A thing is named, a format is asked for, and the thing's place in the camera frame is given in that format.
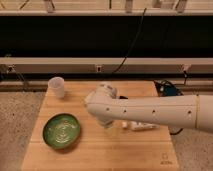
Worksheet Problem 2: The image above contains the green ceramic bowl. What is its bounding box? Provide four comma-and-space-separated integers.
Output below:
42, 113, 81, 150

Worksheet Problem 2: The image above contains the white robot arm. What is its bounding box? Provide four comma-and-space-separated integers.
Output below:
85, 82, 213, 133

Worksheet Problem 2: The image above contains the white plastic bottle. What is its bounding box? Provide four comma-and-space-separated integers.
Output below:
122, 121, 156, 131

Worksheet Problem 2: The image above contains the white plastic cup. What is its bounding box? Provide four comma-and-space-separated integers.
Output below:
48, 77, 65, 98

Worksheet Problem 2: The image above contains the white wall outlet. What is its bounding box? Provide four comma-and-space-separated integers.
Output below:
97, 66, 102, 72

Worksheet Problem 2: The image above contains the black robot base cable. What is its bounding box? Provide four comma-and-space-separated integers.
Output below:
153, 70, 191, 136

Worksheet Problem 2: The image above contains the black hanging cable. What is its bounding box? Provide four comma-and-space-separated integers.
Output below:
111, 7, 148, 74

